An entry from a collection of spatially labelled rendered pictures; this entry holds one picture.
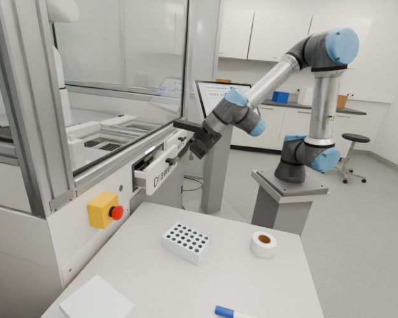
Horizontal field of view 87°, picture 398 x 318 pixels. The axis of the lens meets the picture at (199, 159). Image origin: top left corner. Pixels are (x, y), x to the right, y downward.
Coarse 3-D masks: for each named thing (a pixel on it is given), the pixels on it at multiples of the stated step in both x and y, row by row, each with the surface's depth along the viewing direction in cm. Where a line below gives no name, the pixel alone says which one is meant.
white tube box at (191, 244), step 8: (176, 224) 66; (184, 224) 66; (168, 232) 62; (176, 232) 63; (184, 232) 63; (192, 232) 63; (200, 232) 64; (168, 240) 59; (176, 240) 60; (184, 240) 60; (192, 240) 60; (200, 240) 60; (208, 240) 60; (168, 248) 60; (176, 248) 59; (184, 248) 57; (192, 248) 58; (200, 248) 58; (208, 248) 62; (184, 256) 58; (192, 256) 57; (200, 256) 57
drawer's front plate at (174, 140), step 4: (180, 132) 117; (184, 132) 125; (172, 136) 109; (176, 136) 111; (180, 136) 118; (168, 140) 102; (172, 140) 106; (176, 140) 112; (180, 140) 119; (184, 140) 128; (168, 144) 101; (172, 144) 107; (180, 144) 120; (184, 144) 130; (168, 148) 102; (180, 148) 122
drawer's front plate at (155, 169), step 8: (176, 144) 97; (168, 152) 87; (176, 152) 97; (160, 160) 79; (152, 168) 73; (160, 168) 81; (152, 176) 74; (160, 176) 82; (152, 184) 75; (152, 192) 76
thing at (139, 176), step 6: (156, 150) 98; (162, 150) 98; (156, 156) 99; (150, 162) 98; (144, 168) 92; (138, 174) 75; (144, 174) 75; (138, 180) 76; (144, 180) 75; (138, 186) 77; (144, 186) 76
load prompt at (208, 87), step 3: (204, 84) 153; (207, 87) 153; (210, 87) 154; (213, 87) 155; (216, 87) 157; (219, 87) 158; (222, 87) 159; (225, 87) 161; (228, 87) 162; (231, 87) 163; (234, 87) 165; (237, 87) 166; (210, 90) 153; (213, 90) 154; (216, 90) 156; (219, 90) 157; (222, 90) 158; (225, 90) 159; (228, 90) 161
